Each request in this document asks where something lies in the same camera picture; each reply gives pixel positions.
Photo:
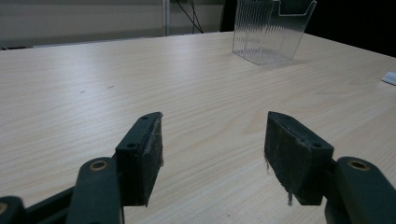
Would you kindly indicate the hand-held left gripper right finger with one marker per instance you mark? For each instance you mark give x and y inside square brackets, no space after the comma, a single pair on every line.
[294,155]

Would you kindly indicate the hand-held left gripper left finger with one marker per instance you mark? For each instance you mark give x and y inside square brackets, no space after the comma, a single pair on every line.
[138,161]

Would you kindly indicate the clear ribbed plastic holder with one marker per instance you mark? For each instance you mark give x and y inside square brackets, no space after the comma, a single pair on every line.
[264,34]

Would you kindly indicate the white flat object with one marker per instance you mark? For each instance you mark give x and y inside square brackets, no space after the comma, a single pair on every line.
[389,78]

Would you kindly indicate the metal stand pole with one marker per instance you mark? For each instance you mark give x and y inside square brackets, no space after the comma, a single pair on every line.
[166,17]

